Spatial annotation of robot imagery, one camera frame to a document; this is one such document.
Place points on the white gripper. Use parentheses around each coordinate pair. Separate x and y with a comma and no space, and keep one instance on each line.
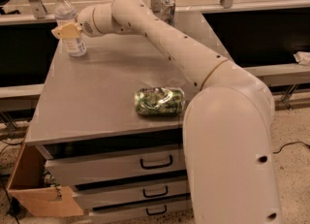
(85,20)

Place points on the clear plastic water bottle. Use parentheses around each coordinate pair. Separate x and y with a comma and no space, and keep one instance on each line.
(65,12)

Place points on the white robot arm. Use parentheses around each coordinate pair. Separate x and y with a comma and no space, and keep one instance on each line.
(226,126)

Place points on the silver blue tall can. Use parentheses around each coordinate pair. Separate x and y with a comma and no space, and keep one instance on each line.
(168,10)

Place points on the grey drawer cabinet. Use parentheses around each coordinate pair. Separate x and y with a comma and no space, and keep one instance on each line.
(87,106)

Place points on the top grey drawer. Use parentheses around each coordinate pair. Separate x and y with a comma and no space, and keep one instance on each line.
(101,167)

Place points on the grey drawer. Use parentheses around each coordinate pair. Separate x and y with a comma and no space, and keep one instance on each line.
(101,167)
(107,216)
(129,192)

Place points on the brown cardboard box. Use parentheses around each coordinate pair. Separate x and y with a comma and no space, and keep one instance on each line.
(27,185)

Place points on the middle grey drawer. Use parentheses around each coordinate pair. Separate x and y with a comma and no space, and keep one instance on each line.
(129,192)

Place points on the bottom grey drawer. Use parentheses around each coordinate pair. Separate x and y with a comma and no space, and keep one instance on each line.
(107,216)

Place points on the black top drawer handle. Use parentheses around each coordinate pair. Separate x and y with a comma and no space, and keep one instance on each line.
(153,165)

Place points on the black drawer handle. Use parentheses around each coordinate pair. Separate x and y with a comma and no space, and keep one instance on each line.
(153,165)
(156,211)
(155,193)

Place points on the black middle drawer handle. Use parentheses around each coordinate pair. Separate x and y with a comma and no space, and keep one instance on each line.
(155,193)

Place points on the black bottom drawer handle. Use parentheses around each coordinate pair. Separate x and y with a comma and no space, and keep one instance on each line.
(156,211)

